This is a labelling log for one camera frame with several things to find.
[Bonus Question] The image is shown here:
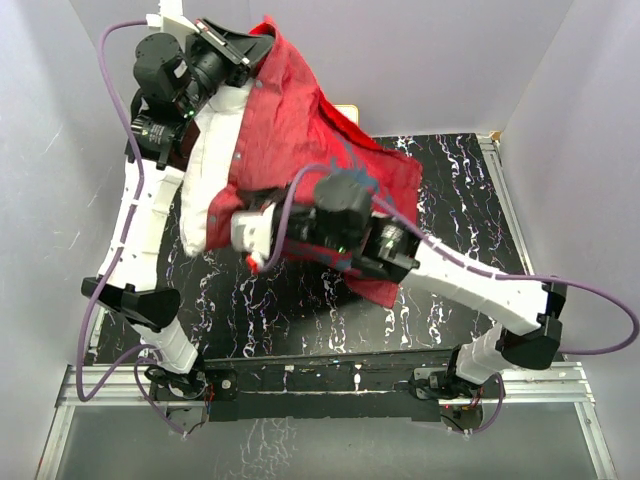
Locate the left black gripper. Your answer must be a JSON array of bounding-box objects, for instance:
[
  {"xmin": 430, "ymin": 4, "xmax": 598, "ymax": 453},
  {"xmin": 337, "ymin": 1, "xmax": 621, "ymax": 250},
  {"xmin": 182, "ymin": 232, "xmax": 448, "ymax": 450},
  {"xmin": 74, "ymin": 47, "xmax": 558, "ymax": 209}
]
[{"xmin": 175, "ymin": 18, "xmax": 273, "ymax": 118}]

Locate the red patterned pillowcase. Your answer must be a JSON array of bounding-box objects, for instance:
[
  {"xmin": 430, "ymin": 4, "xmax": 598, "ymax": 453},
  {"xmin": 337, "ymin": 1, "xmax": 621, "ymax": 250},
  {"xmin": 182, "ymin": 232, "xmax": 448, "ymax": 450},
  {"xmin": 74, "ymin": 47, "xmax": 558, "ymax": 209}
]
[{"xmin": 204, "ymin": 14, "xmax": 424, "ymax": 309}]

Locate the white pillow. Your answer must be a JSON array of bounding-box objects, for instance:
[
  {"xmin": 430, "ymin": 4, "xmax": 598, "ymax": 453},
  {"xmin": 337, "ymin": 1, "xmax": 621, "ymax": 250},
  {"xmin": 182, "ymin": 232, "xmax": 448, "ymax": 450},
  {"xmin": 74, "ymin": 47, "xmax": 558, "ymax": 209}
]
[{"xmin": 179, "ymin": 82, "xmax": 253, "ymax": 257}]

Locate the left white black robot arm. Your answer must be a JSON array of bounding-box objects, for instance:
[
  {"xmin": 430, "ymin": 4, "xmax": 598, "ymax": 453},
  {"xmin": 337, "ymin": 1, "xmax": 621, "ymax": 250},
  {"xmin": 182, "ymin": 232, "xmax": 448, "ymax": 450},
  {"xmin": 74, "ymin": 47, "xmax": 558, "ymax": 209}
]
[{"xmin": 81, "ymin": 15, "xmax": 274, "ymax": 399}]

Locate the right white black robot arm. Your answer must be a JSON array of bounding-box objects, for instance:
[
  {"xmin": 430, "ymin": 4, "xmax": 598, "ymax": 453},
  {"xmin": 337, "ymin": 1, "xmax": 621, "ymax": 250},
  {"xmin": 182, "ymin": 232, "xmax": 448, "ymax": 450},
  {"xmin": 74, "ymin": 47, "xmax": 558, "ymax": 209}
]
[{"xmin": 287, "ymin": 173, "xmax": 567, "ymax": 398}]

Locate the small yellow-framed whiteboard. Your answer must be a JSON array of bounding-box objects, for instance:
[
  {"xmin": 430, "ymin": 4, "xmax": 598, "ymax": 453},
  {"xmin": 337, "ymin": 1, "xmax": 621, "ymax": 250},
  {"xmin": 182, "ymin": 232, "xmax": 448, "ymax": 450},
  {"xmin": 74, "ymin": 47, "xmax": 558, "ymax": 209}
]
[{"xmin": 335, "ymin": 105, "xmax": 359, "ymax": 125}]

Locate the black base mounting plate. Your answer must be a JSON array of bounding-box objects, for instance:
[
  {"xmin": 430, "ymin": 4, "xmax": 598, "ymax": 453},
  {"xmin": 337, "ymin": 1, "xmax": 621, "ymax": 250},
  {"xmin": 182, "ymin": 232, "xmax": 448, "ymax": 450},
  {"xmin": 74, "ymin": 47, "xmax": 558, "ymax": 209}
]
[{"xmin": 149, "ymin": 349, "xmax": 506, "ymax": 425}]

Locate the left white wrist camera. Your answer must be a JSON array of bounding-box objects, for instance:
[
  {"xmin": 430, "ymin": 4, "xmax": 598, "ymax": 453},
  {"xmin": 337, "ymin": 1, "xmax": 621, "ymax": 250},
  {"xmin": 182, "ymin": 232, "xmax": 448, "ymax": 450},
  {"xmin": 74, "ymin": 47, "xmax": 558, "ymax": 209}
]
[{"xmin": 145, "ymin": 0, "xmax": 198, "ymax": 38}]

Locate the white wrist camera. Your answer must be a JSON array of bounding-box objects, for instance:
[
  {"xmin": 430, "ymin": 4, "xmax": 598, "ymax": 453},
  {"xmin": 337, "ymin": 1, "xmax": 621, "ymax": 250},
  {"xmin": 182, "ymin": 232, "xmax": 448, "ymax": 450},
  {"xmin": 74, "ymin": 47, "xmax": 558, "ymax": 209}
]
[
  {"xmin": 230, "ymin": 204, "xmax": 276, "ymax": 273},
  {"xmin": 145, "ymin": 0, "xmax": 198, "ymax": 38}
]

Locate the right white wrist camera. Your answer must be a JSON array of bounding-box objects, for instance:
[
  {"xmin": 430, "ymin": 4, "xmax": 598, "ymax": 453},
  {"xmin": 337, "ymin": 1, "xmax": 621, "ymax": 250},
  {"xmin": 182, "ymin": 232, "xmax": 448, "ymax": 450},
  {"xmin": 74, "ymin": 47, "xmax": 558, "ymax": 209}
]
[{"xmin": 230, "ymin": 204, "xmax": 276, "ymax": 273}]

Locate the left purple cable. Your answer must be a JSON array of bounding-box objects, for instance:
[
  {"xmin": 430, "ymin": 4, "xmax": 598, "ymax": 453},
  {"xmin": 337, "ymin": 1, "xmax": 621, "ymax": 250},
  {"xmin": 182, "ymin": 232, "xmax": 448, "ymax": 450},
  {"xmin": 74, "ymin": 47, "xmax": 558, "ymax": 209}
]
[{"xmin": 75, "ymin": 19, "xmax": 201, "ymax": 436}]

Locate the purple cable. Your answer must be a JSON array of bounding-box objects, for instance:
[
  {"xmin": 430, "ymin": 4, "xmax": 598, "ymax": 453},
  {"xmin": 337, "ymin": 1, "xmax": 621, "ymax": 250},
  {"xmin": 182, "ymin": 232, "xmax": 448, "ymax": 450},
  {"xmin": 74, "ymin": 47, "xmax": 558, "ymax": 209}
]
[
  {"xmin": 257, "ymin": 163, "xmax": 640, "ymax": 435},
  {"xmin": 75, "ymin": 19, "xmax": 201, "ymax": 436}
]

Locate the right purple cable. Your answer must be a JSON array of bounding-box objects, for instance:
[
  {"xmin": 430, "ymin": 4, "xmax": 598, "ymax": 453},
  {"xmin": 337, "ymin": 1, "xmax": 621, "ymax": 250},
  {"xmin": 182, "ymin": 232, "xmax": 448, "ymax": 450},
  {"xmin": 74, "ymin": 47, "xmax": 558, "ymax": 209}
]
[{"xmin": 257, "ymin": 163, "xmax": 640, "ymax": 435}]

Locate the aluminium frame rail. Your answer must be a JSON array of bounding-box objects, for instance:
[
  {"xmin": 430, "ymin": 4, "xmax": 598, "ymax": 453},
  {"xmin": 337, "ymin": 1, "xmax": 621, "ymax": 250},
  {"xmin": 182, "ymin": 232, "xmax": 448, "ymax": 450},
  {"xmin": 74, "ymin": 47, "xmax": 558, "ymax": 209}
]
[{"xmin": 34, "ymin": 132, "xmax": 619, "ymax": 480}]

